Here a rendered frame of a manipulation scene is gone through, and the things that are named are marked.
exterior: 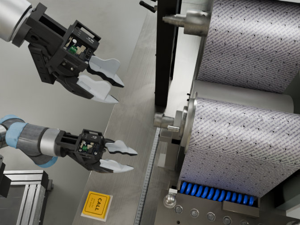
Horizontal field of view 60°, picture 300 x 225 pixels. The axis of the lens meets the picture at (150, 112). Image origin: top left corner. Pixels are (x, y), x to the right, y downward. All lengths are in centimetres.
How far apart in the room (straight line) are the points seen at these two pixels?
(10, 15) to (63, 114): 179
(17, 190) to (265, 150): 151
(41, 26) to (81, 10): 269
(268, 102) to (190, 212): 36
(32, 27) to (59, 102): 185
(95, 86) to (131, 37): 223
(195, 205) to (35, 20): 59
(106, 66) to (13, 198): 139
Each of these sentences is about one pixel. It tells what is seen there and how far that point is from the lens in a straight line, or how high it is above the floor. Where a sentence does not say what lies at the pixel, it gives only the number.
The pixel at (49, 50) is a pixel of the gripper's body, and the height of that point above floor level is 145.
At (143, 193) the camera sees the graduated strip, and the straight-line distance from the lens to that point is 91.
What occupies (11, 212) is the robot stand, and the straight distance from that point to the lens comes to 178.
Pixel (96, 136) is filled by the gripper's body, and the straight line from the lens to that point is 71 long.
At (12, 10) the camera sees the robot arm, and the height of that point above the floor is 153.
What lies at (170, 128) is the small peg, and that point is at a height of 125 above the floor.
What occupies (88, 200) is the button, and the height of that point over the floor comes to 92.
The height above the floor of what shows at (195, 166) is 115.
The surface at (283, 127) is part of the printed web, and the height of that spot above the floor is 131.
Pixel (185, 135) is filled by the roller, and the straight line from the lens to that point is 57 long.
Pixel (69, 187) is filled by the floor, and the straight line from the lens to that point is 193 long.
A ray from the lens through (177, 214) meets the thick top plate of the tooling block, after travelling 76.
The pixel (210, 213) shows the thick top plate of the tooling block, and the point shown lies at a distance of 78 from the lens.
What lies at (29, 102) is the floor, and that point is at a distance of 239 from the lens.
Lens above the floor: 177
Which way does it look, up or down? 57 degrees down
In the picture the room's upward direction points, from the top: straight up
